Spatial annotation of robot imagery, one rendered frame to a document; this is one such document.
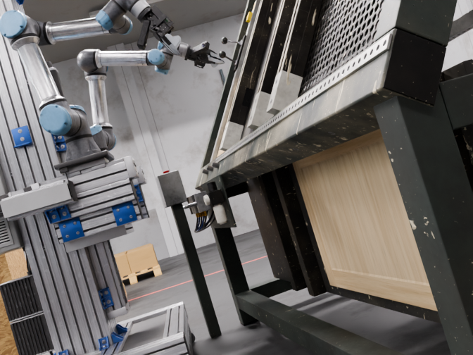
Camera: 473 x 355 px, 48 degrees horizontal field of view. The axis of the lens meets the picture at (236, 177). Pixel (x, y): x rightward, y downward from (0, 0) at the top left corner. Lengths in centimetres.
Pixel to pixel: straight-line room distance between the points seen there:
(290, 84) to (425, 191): 78
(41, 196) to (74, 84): 796
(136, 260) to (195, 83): 402
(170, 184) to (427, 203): 209
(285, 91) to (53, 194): 104
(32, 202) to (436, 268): 161
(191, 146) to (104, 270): 732
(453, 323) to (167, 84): 914
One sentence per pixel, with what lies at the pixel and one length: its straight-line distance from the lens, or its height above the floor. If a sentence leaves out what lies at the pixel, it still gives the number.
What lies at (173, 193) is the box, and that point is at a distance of 294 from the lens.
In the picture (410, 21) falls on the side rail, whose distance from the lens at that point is 105.
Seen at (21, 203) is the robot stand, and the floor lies 92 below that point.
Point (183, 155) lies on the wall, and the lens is 975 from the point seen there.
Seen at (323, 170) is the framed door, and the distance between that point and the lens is 191.
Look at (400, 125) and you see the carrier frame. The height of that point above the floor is 74.
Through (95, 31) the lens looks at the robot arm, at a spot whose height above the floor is 154.
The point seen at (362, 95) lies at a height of 81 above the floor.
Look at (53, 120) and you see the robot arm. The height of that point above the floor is 119.
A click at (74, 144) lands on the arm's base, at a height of 111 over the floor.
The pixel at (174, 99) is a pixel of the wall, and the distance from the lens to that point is 991.
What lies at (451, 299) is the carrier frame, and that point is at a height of 41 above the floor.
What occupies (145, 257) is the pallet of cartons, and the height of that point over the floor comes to 27.
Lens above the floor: 70
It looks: 2 degrees up
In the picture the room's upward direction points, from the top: 17 degrees counter-clockwise
